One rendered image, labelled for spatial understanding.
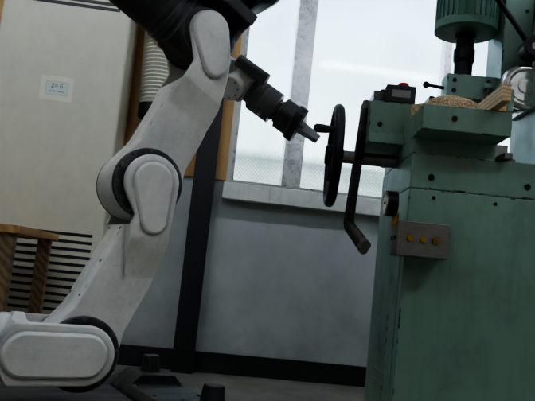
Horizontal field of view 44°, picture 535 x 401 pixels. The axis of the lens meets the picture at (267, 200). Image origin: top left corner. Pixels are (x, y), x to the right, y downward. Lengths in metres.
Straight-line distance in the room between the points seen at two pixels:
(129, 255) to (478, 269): 0.84
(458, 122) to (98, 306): 0.91
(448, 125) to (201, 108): 0.59
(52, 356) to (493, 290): 1.02
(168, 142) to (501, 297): 0.87
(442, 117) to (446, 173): 0.15
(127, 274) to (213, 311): 1.70
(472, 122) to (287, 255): 1.58
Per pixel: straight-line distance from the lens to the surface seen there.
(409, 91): 1.86
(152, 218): 1.30
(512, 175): 1.73
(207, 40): 1.42
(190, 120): 1.40
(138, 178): 1.30
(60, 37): 2.92
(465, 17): 1.95
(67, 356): 1.28
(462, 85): 1.94
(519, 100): 1.87
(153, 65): 2.95
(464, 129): 1.63
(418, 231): 1.57
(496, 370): 1.71
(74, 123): 2.81
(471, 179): 1.70
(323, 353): 3.09
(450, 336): 1.67
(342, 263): 3.08
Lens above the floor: 0.47
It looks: 6 degrees up
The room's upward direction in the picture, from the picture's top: 6 degrees clockwise
